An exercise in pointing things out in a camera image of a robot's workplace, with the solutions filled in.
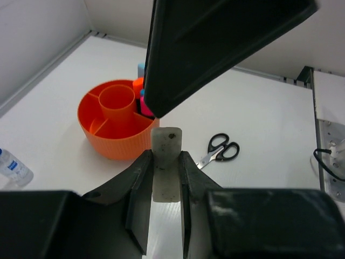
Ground grey eraser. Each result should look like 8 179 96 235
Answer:
151 127 182 203

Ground large black scissors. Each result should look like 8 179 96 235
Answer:
196 133 240 169

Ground orange cap black highlighter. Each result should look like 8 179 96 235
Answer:
132 77 144 98

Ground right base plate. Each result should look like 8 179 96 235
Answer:
316 120 344 203

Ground pastel blue highlighter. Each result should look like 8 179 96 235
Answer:
137 63 145 78

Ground small spray bottle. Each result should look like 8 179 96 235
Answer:
1 149 34 190

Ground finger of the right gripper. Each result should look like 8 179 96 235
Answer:
144 0 318 118

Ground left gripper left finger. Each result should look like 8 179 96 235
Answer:
1 150 154 258

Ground orange round organizer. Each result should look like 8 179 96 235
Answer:
77 79 160 160

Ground pink cap black highlighter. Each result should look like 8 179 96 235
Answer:
140 96 154 118

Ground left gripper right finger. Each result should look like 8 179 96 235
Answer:
178 151 344 258

